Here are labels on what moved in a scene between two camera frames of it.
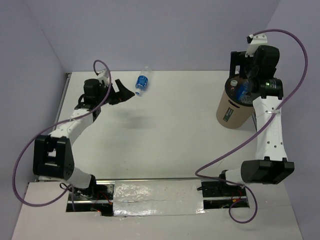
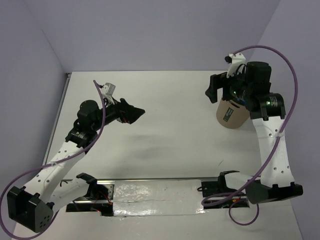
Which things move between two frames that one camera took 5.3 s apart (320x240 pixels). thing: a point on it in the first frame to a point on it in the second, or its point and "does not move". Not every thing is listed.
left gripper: [124, 94] to [126, 112]
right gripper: [237, 58] to [219, 80]
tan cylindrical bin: [231, 112] does not move
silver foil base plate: [160, 197] does not move
